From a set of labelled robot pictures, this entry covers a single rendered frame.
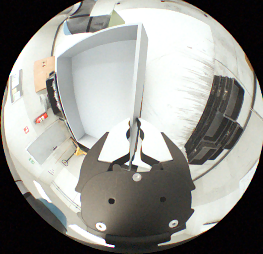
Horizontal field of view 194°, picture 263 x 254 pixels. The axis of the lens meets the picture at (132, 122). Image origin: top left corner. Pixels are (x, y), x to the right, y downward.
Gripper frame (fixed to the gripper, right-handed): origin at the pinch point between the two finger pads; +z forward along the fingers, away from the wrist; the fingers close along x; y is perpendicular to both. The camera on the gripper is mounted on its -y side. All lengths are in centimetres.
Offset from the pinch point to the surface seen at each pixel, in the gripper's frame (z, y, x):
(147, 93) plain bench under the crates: 36.6, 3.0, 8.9
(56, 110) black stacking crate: 45, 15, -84
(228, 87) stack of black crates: 31, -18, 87
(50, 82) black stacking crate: 46, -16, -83
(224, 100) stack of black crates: 32, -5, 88
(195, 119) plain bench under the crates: 26, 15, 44
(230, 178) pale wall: -54, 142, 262
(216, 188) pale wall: -55, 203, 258
